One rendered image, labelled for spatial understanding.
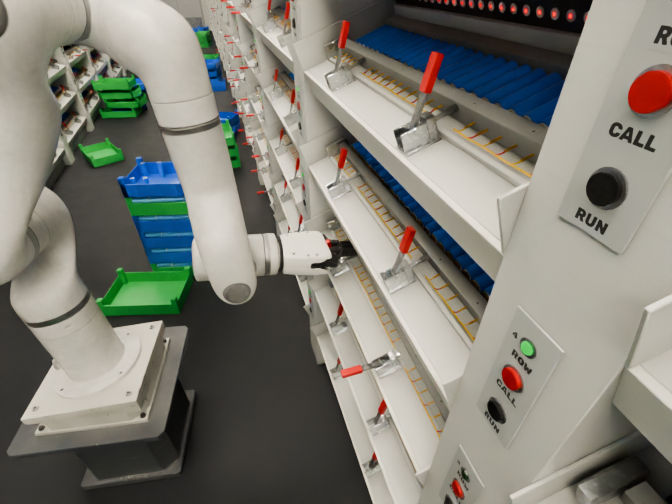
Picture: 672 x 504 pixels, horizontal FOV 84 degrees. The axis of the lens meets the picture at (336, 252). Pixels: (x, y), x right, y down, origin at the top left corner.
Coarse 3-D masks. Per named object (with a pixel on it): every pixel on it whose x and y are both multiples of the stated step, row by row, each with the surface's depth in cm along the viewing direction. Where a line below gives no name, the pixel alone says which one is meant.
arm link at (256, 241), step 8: (256, 240) 71; (192, 248) 68; (256, 248) 70; (264, 248) 71; (192, 256) 67; (256, 256) 70; (264, 256) 70; (192, 264) 68; (200, 264) 67; (256, 264) 70; (264, 264) 71; (200, 272) 68; (256, 272) 71; (264, 272) 72; (200, 280) 69; (208, 280) 70
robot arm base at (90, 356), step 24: (96, 312) 79; (48, 336) 73; (72, 336) 75; (96, 336) 79; (120, 336) 92; (72, 360) 77; (96, 360) 80; (120, 360) 85; (72, 384) 81; (96, 384) 81
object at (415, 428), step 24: (360, 264) 82; (336, 288) 80; (360, 288) 77; (360, 312) 73; (384, 312) 71; (360, 336) 69; (384, 336) 67; (408, 360) 62; (384, 384) 61; (408, 384) 60; (408, 408) 57; (432, 408) 56; (408, 432) 55; (432, 432) 53; (432, 456) 51
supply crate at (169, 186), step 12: (156, 168) 154; (168, 168) 154; (120, 180) 136; (156, 180) 151; (168, 180) 151; (132, 192) 139; (144, 192) 139; (156, 192) 139; (168, 192) 140; (180, 192) 140
